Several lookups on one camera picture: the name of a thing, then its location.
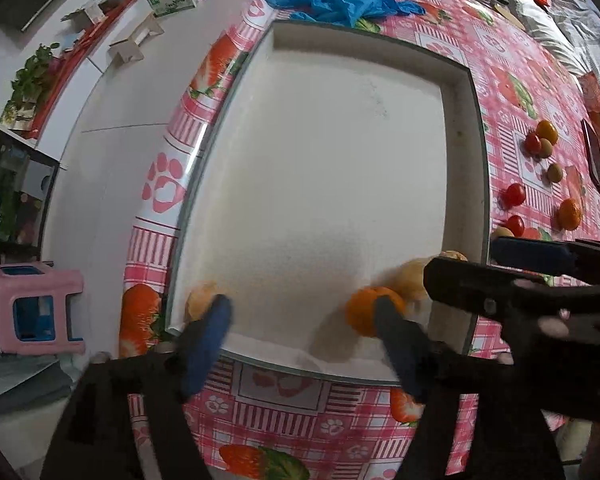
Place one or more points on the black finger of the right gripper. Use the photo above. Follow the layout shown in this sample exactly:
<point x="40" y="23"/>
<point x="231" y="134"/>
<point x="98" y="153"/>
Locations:
<point x="482" y="290"/>

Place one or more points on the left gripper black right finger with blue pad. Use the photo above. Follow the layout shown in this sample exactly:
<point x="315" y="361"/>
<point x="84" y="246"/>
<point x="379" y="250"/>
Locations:
<point x="408" y="349"/>

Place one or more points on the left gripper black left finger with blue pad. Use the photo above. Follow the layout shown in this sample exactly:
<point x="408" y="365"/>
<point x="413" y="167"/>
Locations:
<point x="188" y="359"/>

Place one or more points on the red cherry tomato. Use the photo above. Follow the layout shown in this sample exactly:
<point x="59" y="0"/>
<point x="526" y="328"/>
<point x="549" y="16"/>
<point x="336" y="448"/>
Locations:
<point x="515" y="195"/>
<point x="515" y="224"/>

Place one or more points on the large orange mandarin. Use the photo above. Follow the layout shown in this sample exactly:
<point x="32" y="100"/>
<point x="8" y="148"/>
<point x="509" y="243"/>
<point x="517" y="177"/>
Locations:
<point x="360" y="308"/>

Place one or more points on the small kiwi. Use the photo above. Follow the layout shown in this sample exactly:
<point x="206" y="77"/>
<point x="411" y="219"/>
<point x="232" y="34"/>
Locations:
<point x="554" y="173"/>
<point x="546" y="149"/>

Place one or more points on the peeled mandarin piece left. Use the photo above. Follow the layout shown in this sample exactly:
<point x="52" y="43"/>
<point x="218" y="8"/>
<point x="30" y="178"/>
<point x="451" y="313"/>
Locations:
<point x="199" y="300"/>

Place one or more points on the brown kiwi near tray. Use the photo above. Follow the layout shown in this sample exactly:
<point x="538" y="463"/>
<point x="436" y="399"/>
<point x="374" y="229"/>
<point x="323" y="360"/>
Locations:
<point x="501" y="231"/>

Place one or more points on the pink strawberry tablecloth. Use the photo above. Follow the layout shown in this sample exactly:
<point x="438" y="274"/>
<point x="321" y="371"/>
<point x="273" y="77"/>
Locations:
<point x="246" y="420"/>

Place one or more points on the small kiwi in cluster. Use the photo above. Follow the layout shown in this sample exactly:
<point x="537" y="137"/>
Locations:
<point x="546" y="149"/>

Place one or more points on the small orange in cluster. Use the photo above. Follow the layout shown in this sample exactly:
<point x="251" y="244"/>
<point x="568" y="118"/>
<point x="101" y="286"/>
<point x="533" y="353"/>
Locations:
<point x="546" y="130"/>

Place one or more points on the black smartphone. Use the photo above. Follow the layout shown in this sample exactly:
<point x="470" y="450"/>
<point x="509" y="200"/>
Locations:
<point x="592" y="148"/>

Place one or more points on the pink plastic stool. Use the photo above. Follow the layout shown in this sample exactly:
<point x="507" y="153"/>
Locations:
<point x="35" y="316"/>

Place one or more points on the white rectangular tray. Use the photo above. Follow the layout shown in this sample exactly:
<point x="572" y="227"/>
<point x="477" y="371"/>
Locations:
<point x="338" y="155"/>

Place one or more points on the grey blanket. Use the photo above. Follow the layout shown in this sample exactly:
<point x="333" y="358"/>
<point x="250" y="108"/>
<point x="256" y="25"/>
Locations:
<point x="568" y="29"/>

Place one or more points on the potted green plant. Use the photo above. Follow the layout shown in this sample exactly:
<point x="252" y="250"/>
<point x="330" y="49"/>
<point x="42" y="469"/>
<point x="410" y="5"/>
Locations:
<point x="31" y="87"/>

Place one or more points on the green white carton box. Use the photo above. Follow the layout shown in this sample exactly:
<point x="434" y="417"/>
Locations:
<point x="166" y="7"/>

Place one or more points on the peeled fruit by tray wall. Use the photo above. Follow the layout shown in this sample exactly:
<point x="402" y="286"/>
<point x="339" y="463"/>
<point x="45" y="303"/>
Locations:
<point x="407" y="280"/>

